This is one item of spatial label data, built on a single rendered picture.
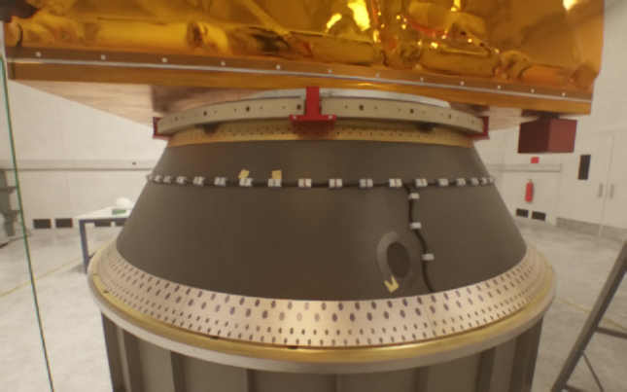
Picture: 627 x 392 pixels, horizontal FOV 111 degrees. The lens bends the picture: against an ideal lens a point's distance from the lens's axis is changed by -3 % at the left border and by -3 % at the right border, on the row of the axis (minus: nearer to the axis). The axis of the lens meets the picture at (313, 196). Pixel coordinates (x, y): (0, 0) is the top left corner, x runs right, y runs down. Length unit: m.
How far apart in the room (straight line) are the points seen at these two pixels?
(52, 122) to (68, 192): 1.61
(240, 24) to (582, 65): 1.21
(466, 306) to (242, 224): 0.57
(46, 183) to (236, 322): 7.61
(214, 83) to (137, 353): 0.79
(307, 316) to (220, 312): 0.20
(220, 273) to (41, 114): 7.61
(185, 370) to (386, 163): 0.74
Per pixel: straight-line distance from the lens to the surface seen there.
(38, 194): 8.16
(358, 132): 0.71
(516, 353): 0.99
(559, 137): 1.39
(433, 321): 0.62
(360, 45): 0.82
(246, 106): 0.72
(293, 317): 0.55
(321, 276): 0.56
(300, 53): 0.78
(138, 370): 0.94
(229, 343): 0.57
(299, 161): 0.64
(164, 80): 0.81
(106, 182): 7.27
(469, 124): 0.98
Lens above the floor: 1.53
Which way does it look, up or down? 7 degrees down
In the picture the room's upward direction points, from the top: straight up
